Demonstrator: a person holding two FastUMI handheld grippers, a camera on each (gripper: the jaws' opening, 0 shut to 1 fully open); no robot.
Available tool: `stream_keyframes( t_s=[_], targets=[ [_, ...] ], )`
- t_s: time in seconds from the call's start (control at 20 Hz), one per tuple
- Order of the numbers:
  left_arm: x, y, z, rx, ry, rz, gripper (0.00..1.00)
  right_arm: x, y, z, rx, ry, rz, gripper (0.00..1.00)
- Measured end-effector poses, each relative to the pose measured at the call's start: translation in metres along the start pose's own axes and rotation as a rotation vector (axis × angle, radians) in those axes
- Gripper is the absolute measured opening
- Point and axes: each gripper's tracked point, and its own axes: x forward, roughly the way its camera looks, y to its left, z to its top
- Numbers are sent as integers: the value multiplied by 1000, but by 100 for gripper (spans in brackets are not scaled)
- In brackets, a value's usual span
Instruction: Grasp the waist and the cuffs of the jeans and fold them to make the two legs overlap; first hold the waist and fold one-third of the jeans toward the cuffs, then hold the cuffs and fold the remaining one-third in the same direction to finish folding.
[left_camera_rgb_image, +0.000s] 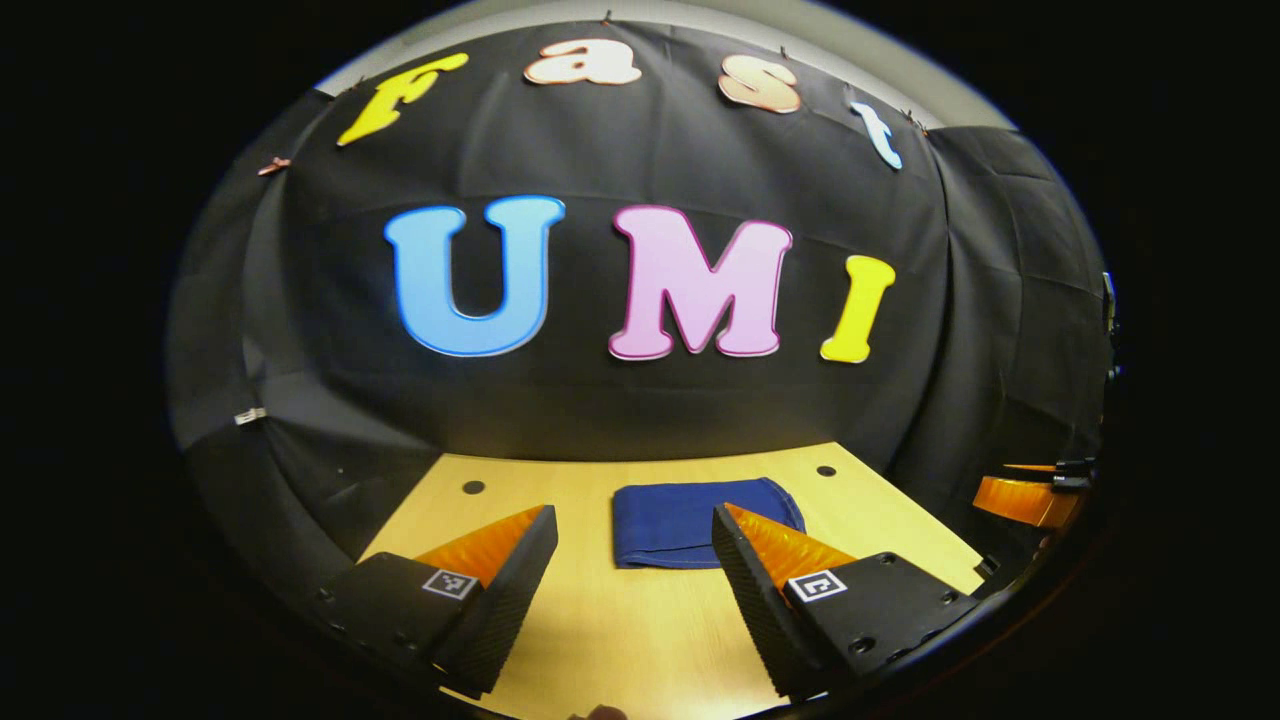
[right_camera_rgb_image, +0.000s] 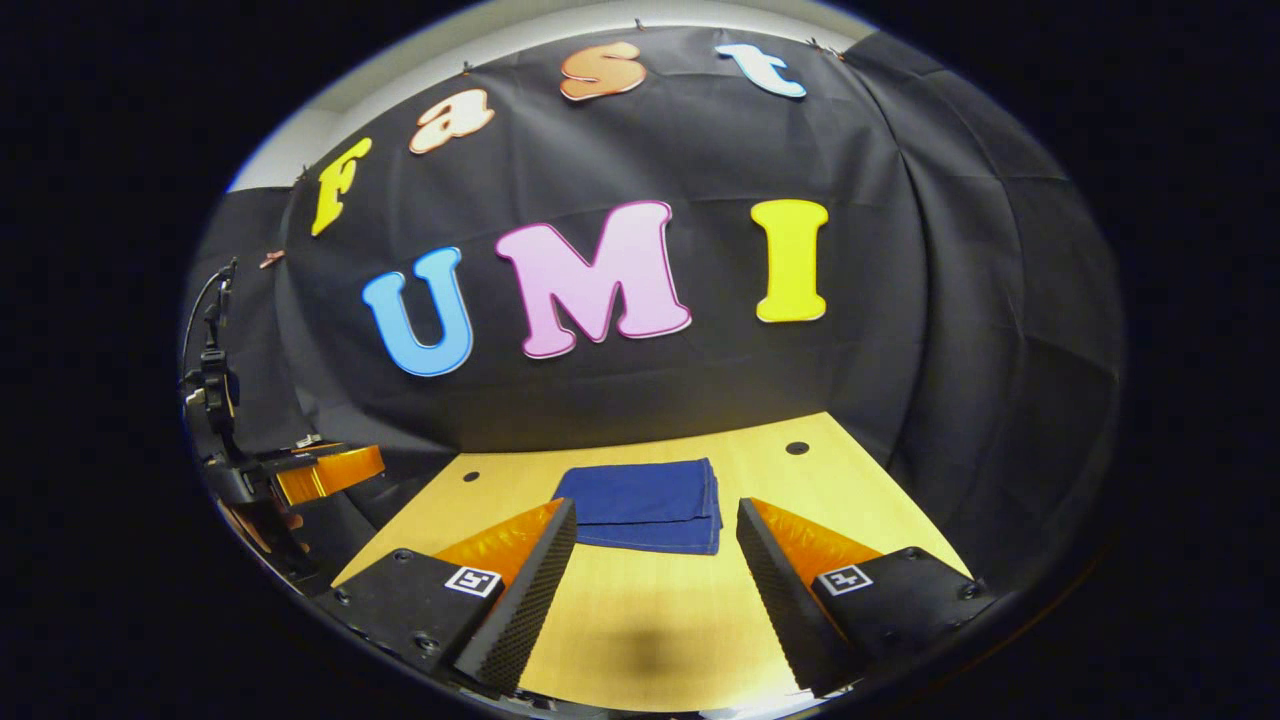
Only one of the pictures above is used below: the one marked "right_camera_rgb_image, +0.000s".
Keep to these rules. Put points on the blue jeans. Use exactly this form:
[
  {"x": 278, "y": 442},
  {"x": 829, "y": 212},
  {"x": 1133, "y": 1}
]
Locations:
[{"x": 640, "y": 505}]

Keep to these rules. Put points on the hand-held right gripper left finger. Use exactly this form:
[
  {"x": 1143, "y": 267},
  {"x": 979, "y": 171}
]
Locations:
[{"x": 530, "y": 600}]

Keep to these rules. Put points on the black backdrop cloth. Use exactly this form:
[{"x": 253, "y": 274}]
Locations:
[{"x": 850, "y": 380}]

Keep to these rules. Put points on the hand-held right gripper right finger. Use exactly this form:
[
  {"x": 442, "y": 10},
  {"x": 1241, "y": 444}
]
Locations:
[{"x": 785, "y": 600}]

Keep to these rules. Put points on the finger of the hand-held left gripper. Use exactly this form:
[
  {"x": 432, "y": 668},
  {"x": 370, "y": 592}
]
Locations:
[
  {"x": 315, "y": 442},
  {"x": 330, "y": 472}
]

